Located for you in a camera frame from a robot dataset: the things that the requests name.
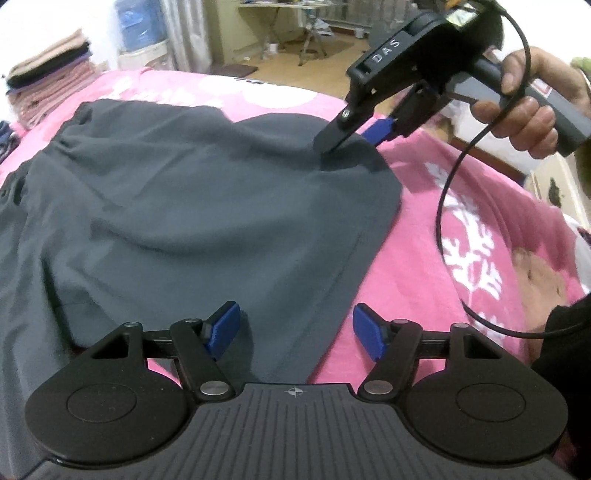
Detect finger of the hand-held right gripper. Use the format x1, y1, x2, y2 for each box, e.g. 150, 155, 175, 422
314, 87, 391, 155
361, 89, 446, 147

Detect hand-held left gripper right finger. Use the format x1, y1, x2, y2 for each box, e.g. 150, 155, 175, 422
352, 302, 507, 402

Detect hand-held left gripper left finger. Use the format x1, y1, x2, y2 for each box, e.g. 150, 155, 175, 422
89, 300, 242, 402

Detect dark grey pants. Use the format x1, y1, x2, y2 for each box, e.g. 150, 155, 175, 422
0, 99, 402, 480

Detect tall stack of folded clothes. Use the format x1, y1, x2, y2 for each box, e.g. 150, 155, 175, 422
7, 60, 100, 128

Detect person's right hand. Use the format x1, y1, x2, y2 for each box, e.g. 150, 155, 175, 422
471, 46, 590, 160

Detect dark doormat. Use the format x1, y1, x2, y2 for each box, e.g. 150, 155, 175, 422
210, 62, 259, 80

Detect folding table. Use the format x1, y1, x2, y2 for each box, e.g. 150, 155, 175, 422
238, 0, 339, 66

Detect grey curtain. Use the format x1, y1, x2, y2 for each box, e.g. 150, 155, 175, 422
157, 0, 219, 75

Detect person's black clothing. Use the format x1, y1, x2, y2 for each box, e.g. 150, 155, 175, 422
530, 291, 591, 464

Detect cream nightstand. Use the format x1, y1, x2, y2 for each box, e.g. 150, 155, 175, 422
526, 148, 591, 223

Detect white water dispenser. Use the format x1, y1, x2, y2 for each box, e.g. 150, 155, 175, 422
117, 39, 170, 73

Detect blue water bottle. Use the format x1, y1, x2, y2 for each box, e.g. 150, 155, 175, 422
115, 0, 162, 54

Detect black folded garment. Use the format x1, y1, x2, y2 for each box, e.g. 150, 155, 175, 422
7, 41, 94, 89

